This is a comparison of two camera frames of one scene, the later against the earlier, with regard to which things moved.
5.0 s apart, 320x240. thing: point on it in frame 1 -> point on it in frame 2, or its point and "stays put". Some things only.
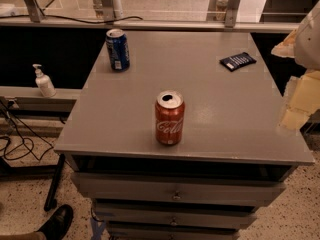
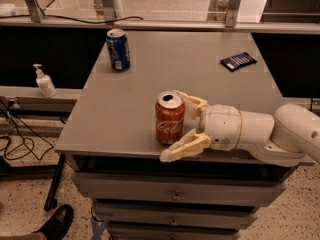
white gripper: (308, 42) -> (221, 126)
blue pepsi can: (119, 49) stays put
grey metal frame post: (35, 11) stays put
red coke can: (170, 118) stays put
